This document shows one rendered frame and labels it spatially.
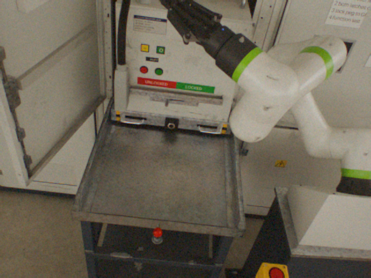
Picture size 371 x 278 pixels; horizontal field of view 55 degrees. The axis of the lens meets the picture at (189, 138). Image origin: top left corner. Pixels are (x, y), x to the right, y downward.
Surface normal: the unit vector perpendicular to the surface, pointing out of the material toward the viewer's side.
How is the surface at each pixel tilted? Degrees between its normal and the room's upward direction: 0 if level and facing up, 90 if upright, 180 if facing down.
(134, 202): 0
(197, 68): 90
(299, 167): 90
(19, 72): 90
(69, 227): 0
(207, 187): 0
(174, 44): 90
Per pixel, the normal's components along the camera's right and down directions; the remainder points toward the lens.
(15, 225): 0.12, -0.73
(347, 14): -0.04, 0.67
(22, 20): 0.94, 0.29
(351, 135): -0.75, -0.15
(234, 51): -0.29, 0.00
